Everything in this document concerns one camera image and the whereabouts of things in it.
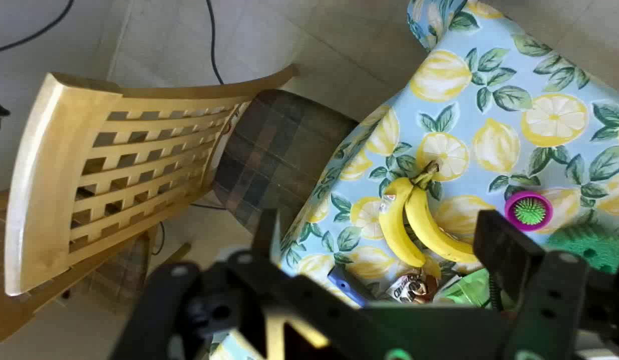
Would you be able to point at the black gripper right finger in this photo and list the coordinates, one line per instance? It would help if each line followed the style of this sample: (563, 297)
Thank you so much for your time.
(505, 242)

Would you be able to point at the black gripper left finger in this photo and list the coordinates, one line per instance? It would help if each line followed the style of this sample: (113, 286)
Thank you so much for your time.
(266, 232)

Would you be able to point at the green plastic bag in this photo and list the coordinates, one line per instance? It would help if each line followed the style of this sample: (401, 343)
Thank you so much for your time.
(470, 290)

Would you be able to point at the yellow banana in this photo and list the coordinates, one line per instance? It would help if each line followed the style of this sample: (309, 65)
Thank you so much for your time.
(395, 232)
(429, 230)

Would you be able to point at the plaid seat cushion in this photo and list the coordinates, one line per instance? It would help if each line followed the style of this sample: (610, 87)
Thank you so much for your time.
(280, 153)

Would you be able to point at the brown snack wrapper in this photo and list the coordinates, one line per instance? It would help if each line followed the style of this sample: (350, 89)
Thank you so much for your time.
(412, 286)

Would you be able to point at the wooden lattice chair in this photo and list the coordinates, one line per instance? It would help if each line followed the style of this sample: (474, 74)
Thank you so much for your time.
(41, 167)

